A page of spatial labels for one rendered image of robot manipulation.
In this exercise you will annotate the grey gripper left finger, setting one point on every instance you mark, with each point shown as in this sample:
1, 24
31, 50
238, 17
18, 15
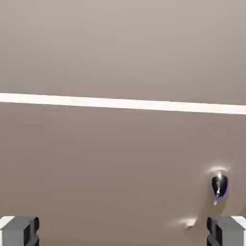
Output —
15, 232

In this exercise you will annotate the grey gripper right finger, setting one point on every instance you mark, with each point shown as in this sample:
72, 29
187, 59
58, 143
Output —
228, 232

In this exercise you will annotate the taupe cabinet door front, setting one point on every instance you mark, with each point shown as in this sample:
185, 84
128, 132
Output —
107, 165
123, 48

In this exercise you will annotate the taupe painted cabinet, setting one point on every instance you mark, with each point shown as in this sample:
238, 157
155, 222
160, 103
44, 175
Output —
123, 104

